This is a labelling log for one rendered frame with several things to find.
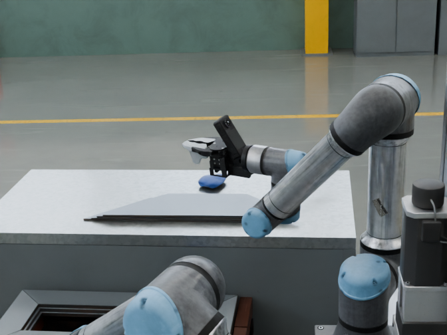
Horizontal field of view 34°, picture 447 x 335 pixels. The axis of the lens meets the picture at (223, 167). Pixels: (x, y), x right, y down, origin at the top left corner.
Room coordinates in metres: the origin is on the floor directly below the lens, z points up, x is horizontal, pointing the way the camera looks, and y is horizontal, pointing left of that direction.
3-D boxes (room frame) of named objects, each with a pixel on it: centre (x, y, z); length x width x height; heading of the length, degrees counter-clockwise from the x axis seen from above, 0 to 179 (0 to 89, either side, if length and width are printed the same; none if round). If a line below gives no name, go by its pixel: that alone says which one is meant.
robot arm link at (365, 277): (1.52, -0.32, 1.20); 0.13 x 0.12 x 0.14; 149
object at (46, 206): (2.49, 0.19, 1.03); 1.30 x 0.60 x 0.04; 82
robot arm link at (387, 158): (1.63, -0.39, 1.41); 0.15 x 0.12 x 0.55; 149
